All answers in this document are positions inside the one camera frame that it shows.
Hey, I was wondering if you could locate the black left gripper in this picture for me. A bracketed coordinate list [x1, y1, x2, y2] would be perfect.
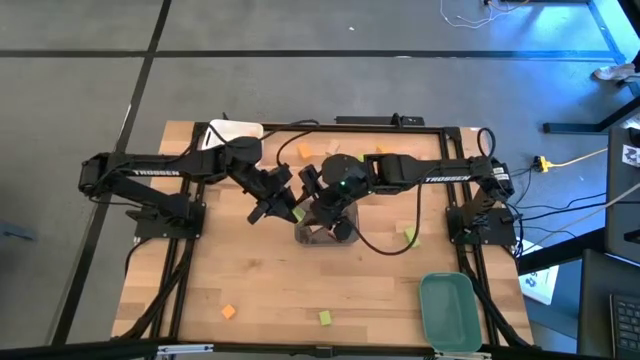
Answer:
[239, 167, 303, 227]

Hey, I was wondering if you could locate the grey translucent plastic bin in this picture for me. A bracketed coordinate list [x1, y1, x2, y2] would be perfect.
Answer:
[293, 198, 362, 248]

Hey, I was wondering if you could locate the white plastic bin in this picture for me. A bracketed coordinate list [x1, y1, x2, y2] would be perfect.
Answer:
[197, 118, 265, 169]

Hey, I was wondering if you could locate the black power strip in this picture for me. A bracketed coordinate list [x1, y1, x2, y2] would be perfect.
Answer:
[335, 114, 426, 128]

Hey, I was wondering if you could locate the teal green plastic bin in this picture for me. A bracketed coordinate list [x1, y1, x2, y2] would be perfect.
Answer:
[418, 271, 484, 353]

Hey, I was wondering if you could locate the white paper sheet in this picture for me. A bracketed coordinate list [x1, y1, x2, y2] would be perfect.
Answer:
[518, 239, 561, 307]

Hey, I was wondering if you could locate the black rig bar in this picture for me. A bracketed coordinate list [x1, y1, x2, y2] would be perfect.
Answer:
[0, 338, 640, 360]

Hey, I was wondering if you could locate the dark grey desk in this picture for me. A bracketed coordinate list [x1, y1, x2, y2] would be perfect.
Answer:
[604, 124, 640, 264]

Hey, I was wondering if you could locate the white printed paper tag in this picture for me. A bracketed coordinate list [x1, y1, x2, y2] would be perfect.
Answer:
[621, 143, 640, 169]

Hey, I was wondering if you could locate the black keyboard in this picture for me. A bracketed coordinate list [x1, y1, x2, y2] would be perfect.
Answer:
[608, 293, 640, 360]

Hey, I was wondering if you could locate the person's shoe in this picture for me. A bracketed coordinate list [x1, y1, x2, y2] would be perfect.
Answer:
[592, 62, 638, 83]

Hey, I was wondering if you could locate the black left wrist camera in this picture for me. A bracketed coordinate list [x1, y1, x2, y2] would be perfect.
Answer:
[267, 164, 296, 192]

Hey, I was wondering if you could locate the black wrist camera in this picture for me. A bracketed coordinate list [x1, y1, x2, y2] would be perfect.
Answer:
[298, 164, 323, 199]
[267, 164, 296, 192]

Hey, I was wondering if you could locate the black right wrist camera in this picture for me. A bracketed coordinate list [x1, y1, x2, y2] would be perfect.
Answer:
[298, 164, 323, 199]

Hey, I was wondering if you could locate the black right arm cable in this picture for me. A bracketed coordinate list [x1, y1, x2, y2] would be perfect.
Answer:
[344, 172, 441, 258]

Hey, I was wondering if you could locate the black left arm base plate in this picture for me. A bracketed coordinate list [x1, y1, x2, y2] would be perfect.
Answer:
[133, 201, 208, 241]

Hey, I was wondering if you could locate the black aluminium table frame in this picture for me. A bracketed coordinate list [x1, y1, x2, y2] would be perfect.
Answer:
[149, 121, 532, 352]

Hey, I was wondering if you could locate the black cable bundle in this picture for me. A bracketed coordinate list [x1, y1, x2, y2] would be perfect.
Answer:
[118, 238, 197, 342]
[457, 244, 534, 350]

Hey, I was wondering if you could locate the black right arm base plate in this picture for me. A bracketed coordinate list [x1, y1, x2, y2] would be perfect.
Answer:
[446, 206, 518, 248]

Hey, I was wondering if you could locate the silver metal bracket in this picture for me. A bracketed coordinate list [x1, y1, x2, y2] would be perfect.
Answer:
[155, 342, 215, 358]
[433, 349, 494, 360]

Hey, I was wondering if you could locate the black cable loop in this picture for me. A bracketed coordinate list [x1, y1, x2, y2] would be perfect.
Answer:
[476, 126, 498, 159]

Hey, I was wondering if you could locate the black floor cable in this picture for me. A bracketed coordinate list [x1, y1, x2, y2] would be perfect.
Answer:
[499, 191, 609, 237]

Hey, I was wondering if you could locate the white floor cable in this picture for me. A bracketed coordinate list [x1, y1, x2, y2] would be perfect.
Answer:
[439, 0, 532, 30]

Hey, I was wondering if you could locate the yellow floor cord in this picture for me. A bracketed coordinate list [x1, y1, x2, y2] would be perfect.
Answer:
[546, 146, 609, 170]

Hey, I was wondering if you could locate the beige floor cable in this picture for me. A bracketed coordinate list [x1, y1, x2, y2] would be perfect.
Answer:
[519, 181, 640, 252]

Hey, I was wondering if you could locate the black desk leg frame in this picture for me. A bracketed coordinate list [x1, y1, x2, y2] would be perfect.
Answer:
[543, 96, 640, 136]

